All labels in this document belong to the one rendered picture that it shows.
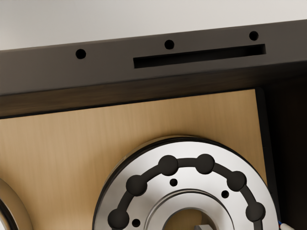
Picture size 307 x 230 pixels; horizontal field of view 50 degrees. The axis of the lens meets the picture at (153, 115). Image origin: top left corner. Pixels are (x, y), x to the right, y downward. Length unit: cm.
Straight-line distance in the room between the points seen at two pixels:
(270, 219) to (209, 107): 8
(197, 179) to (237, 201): 3
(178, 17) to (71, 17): 11
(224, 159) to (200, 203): 3
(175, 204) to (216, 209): 2
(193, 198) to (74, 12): 24
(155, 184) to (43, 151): 7
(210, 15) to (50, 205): 25
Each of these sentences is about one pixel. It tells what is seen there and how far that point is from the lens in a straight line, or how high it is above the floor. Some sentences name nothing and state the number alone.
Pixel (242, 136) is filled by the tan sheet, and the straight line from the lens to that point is 22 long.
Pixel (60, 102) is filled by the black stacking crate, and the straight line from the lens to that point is 16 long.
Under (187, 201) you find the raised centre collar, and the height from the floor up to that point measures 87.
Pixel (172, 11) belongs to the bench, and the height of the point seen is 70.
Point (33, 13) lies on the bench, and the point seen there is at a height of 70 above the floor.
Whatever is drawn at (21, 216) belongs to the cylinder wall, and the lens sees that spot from 21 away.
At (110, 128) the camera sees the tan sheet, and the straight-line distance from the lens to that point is 21.
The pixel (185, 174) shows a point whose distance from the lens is 18.
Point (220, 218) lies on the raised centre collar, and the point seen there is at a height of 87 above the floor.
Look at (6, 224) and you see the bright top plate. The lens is 19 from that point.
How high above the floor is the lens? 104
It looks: 85 degrees down
